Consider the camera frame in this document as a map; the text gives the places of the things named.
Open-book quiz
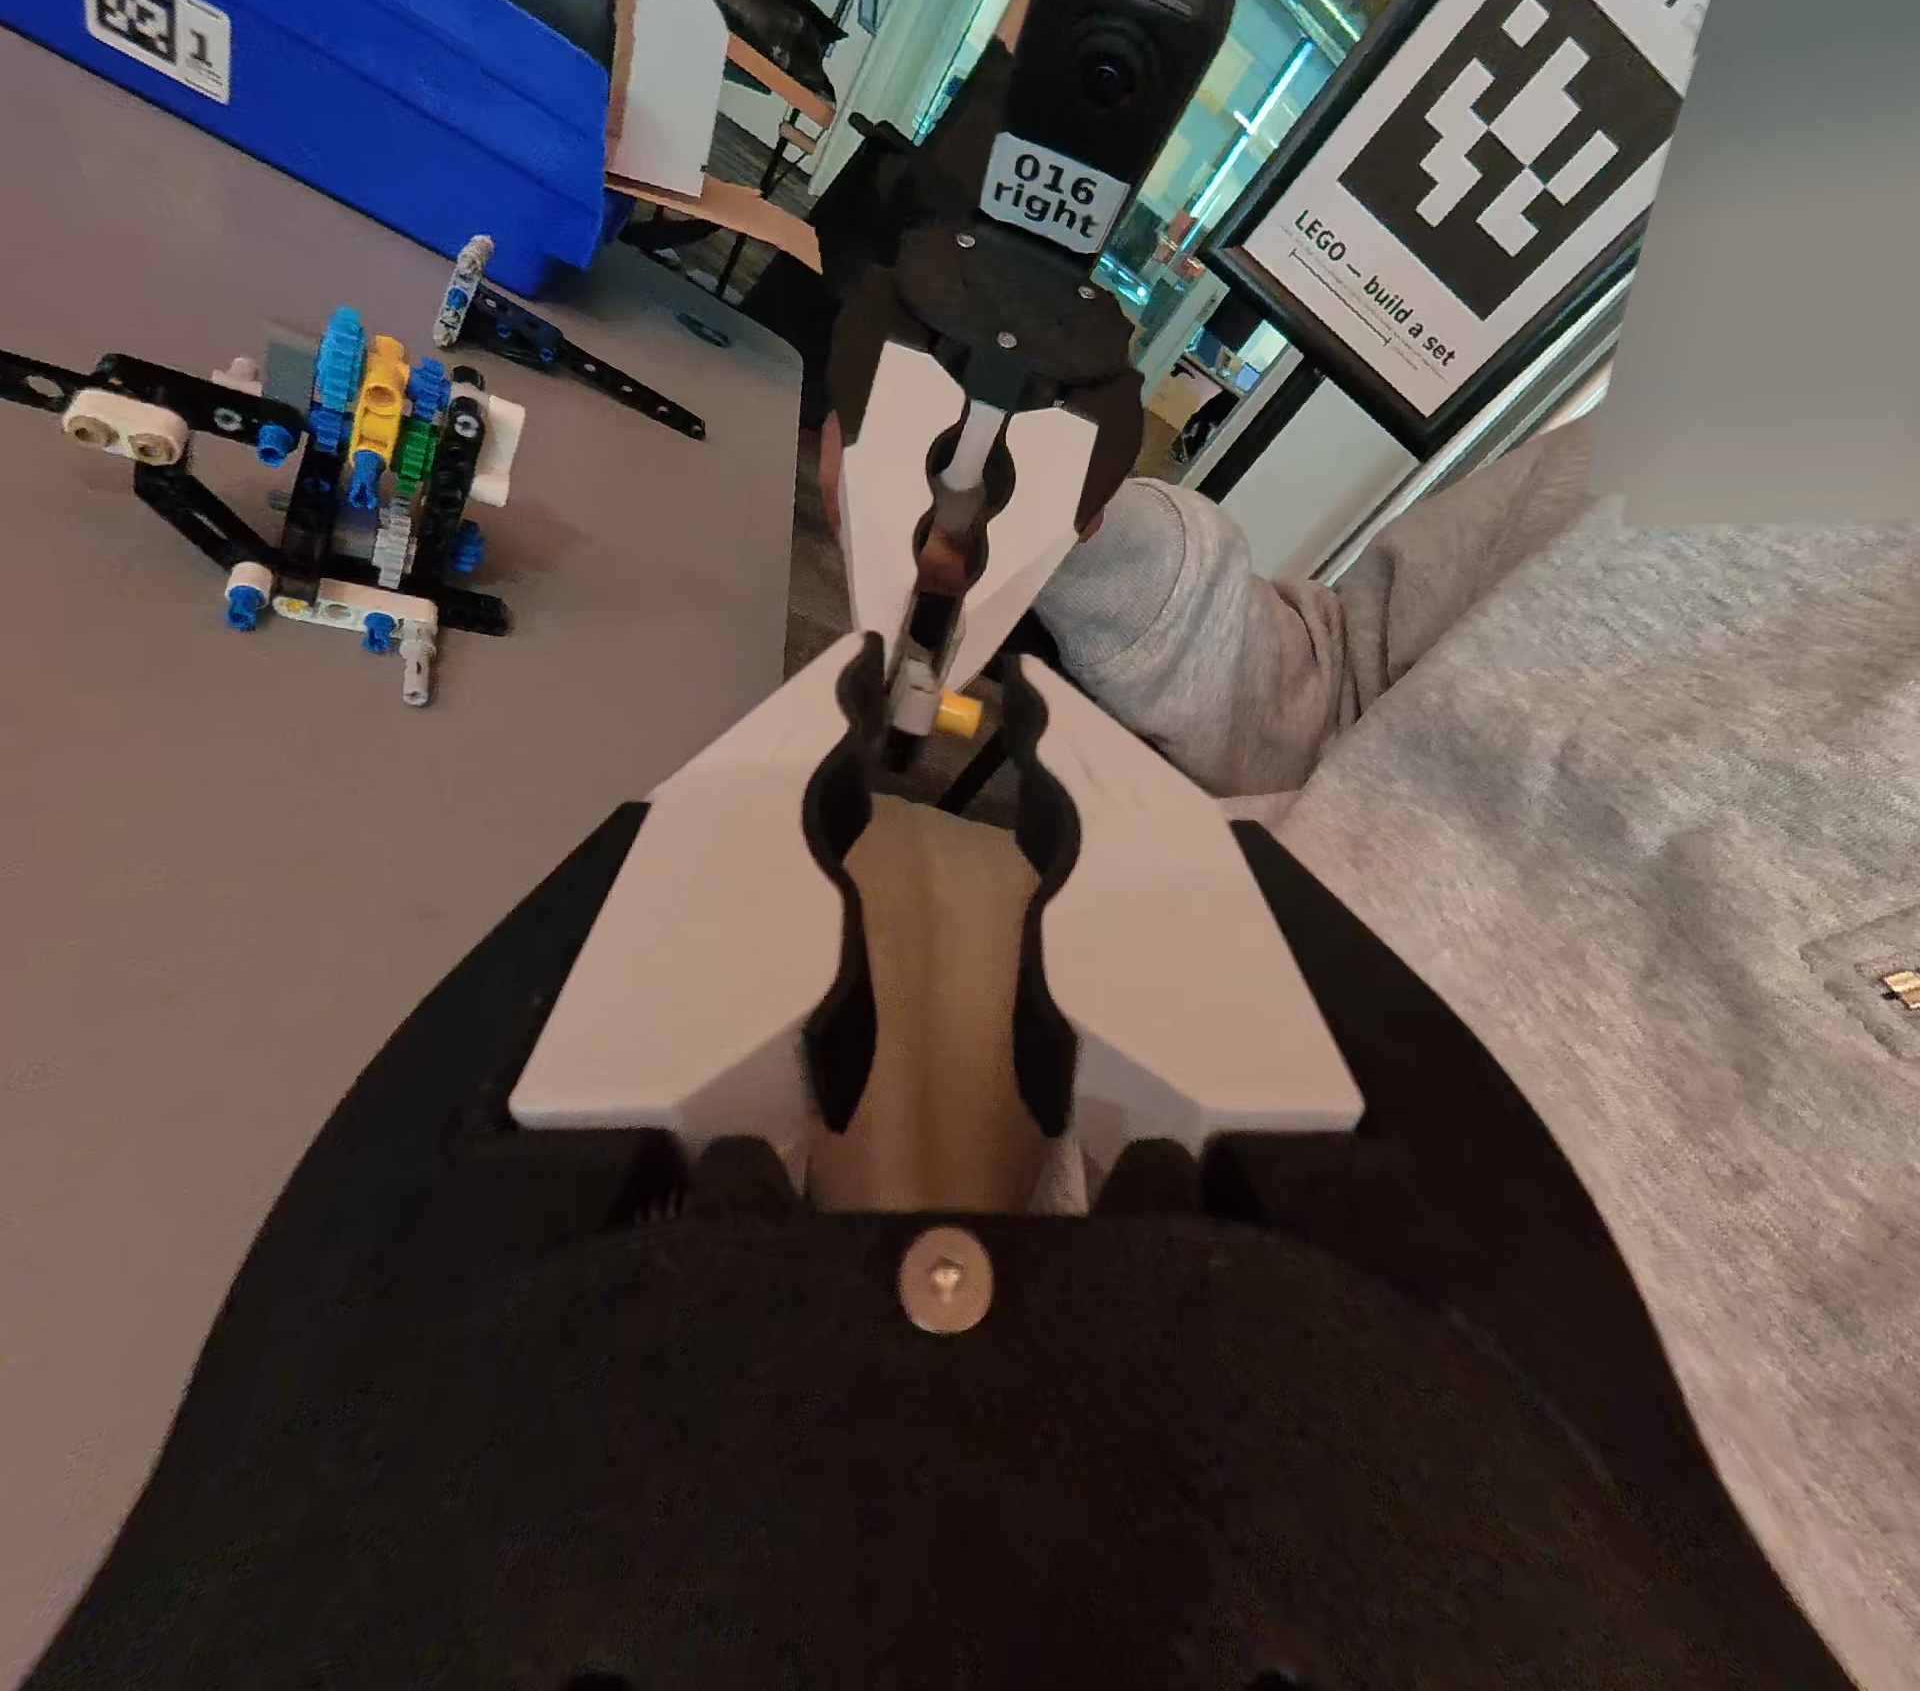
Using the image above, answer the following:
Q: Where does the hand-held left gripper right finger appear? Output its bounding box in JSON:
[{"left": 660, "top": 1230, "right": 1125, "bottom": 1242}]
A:
[{"left": 1008, "top": 656, "right": 1369, "bottom": 1214}]

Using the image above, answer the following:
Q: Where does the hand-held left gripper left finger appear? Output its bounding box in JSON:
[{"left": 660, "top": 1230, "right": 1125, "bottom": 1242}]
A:
[{"left": 511, "top": 634, "right": 890, "bottom": 1210}]

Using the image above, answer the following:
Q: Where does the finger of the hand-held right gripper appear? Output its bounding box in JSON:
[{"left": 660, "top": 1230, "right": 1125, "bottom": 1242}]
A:
[
  {"left": 837, "top": 346, "right": 966, "bottom": 676},
  {"left": 934, "top": 406, "right": 1108, "bottom": 692}
]

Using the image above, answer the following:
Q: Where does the grey lego beam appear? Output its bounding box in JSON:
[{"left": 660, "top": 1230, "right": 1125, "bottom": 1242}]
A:
[{"left": 884, "top": 514, "right": 962, "bottom": 740}]

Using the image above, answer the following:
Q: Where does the person's right forearm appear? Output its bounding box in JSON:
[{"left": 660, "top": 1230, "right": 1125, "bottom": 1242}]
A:
[{"left": 1035, "top": 416, "right": 1601, "bottom": 800}]

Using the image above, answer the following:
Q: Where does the multicoloured lego model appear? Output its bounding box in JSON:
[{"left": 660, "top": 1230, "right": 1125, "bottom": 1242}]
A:
[{"left": 0, "top": 236, "right": 711, "bottom": 710}]

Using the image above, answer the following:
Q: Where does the black framed sign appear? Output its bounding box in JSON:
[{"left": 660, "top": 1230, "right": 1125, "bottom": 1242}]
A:
[{"left": 1200, "top": 0, "right": 1754, "bottom": 464}]

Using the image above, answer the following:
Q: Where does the open cardboard box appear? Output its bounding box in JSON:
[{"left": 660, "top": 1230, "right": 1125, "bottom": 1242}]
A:
[{"left": 604, "top": 0, "right": 830, "bottom": 276}]

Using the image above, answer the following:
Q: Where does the blue plastic bin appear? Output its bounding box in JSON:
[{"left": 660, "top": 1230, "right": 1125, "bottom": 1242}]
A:
[{"left": 0, "top": 0, "right": 640, "bottom": 302}]

